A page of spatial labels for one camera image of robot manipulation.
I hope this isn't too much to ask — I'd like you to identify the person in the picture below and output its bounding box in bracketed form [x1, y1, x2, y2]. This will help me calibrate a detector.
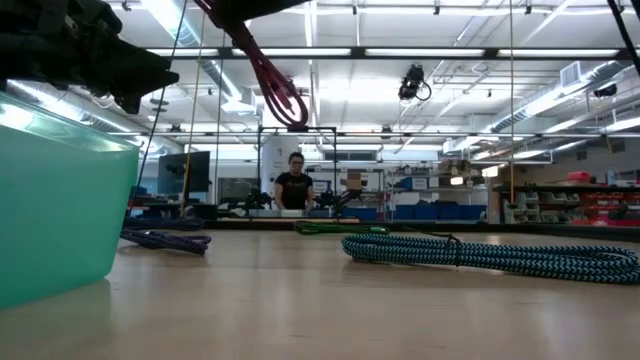
[273, 151, 316, 211]

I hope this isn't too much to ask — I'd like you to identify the white cylindrical tank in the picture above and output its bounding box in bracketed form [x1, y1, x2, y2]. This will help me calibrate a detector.
[260, 135, 301, 197]

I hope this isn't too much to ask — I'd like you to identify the thin black hanging cable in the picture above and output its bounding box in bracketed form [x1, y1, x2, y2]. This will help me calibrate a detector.
[133, 0, 190, 201]

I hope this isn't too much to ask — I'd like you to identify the black aluminium rig frame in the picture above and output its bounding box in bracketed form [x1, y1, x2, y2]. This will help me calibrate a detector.
[122, 0, 640, 244]

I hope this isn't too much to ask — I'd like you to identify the purple marker pen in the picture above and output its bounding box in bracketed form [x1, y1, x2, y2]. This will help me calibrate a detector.
[119, 227, 213, 257]

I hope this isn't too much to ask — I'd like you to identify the black computer monitor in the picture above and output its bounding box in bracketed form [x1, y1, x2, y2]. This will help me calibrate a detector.
[156, 150, 212, 196]

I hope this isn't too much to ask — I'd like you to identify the blue black braided cable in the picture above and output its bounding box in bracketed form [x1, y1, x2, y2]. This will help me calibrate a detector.
[341, 229, 640, 286]

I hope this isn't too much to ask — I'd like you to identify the green marker pen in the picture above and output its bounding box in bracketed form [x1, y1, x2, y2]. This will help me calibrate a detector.
[293, 220, 391, 237]

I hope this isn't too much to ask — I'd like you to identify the yellow hanging rope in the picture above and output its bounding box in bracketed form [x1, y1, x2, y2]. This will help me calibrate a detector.
[179, 9, 208, 214]

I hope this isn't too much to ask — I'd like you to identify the black overhead camera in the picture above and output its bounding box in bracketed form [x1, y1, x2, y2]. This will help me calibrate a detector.
[397, 63, 433, 103]

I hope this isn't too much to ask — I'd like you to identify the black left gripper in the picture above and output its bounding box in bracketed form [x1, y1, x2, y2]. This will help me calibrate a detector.
[0, 0, 181, 116]

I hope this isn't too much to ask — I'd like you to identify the red USB-C cable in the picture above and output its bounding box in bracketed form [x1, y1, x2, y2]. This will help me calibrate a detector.
[193, 0, 311, 130]

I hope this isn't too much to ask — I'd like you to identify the green translucent plastic bin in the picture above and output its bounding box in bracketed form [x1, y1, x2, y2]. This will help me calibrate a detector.
[0, 90, 141, 310]

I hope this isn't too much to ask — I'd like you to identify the black metal rack frame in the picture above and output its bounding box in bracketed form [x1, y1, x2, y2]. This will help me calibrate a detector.
[256, 125, 339, 209]

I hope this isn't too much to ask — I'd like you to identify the black shelf rack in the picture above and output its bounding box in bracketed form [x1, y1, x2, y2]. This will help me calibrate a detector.
[492, 183, 640, 227]

